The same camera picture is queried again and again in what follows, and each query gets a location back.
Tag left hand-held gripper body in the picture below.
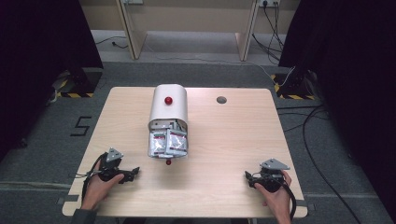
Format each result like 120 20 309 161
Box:
98 147 127 184

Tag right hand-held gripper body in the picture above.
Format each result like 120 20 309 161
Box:
252 158 291 193

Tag white drawer with red knob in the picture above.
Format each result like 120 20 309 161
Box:
147 119 190 166

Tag person's right hand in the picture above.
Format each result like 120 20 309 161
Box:
253 169 293 218

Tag person's left hand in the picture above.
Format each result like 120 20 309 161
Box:
80 161 125 211

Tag pile of silver packets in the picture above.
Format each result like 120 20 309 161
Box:
148 120 189 158

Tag stand base with striped tape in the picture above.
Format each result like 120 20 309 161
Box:
54 67 105 99
270 70 317 101

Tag black curtain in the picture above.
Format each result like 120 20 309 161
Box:
277 0 396 218
0 0 105 162

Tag light wooden desk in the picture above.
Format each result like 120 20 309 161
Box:
78 0 303 63

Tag left hand-held gripper cable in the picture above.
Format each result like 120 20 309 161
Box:
68 152 108 203

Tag hand-held gripper cable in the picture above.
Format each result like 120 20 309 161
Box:
68 152 108 203
279 178 298 222

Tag right hand-held gripper cable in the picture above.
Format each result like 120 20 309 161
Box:
279 178 298 222

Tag long black floor cable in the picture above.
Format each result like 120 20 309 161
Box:
276 104 362 224

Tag black floor cable with plug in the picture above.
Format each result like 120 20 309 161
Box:
94 35 129 50

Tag black socket cables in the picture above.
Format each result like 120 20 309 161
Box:
251 2 286 63

